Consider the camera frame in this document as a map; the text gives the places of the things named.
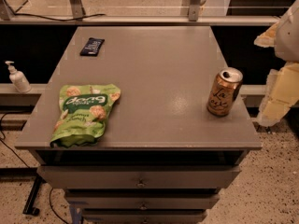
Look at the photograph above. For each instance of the grey drawer cabinet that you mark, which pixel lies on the grey drawer cabinet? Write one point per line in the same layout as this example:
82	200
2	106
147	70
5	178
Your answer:
163	158

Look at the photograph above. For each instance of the white pump sanitizer bottle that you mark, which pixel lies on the white pump sanitizer bottle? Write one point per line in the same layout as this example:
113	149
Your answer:
18	78

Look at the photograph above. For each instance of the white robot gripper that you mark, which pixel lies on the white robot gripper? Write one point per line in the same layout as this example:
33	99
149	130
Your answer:
288	36

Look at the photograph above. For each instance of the metal frame railing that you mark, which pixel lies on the metal frame railing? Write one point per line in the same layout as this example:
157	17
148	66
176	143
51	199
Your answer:
106	12

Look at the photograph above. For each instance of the green snack chip bag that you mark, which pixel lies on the green snack chip bag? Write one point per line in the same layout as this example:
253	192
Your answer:
84	113

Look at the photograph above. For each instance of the orange La Croix can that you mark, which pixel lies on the orange La Croix can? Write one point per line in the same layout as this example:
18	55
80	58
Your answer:
224	91

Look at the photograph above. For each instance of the dark blue rxbar wrapper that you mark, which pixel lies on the dark blue rxbar wrapper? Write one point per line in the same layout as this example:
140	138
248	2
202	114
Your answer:
92	47

